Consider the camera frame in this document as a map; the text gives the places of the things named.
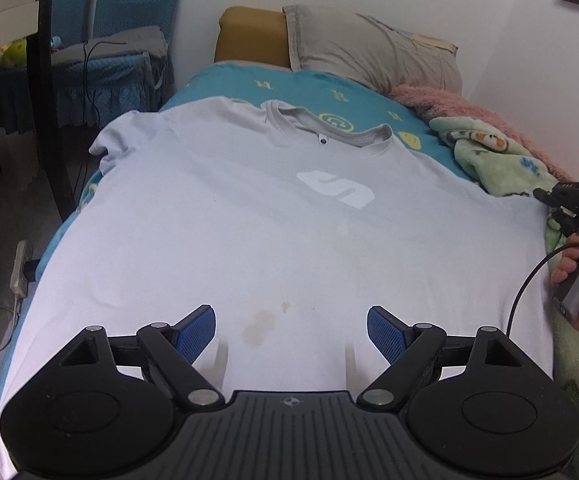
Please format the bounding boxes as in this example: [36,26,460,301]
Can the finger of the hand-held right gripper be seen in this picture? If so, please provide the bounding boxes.
[533,186,563,208]
[549,207,578,237]

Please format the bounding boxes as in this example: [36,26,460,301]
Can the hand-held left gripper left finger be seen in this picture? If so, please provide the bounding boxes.
[58,304,226,410]

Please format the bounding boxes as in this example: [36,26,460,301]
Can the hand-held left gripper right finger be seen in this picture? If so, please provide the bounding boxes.
[356,304,523,410]

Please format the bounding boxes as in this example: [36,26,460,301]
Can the white t-shirt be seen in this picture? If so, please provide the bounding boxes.
[0,100,556,480]

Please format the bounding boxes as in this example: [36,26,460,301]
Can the green printed blanket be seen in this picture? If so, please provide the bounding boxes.
[429,116,579,463]

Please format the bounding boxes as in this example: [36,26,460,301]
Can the pink fluffy blanket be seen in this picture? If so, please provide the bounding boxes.
[388,83,571,182]

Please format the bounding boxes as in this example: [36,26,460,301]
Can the white power strip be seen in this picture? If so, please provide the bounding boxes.
[9,240,35,298]

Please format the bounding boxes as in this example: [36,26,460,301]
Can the grey pillow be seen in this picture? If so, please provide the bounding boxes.
[282,4,463,97]

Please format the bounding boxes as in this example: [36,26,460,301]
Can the teal printed bed sheet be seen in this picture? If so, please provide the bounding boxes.
[0,61,481,443]

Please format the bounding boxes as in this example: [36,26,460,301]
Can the black desk leg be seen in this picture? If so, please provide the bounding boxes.
[26,0,78,222]

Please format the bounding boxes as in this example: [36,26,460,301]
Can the grey seat cushion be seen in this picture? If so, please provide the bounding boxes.
[50,25,170,67]

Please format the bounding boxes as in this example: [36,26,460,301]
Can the mustard yellow cushion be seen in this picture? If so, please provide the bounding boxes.
[212,6,293,69]

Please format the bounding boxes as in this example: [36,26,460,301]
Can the green plush toy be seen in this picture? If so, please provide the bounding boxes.
[0,40,28,69]

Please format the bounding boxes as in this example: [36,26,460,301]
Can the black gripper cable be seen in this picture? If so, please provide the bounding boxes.
[506,232,579,336]

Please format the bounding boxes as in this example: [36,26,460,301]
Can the thin black cable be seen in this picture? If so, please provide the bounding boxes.
[72,37,131,211]

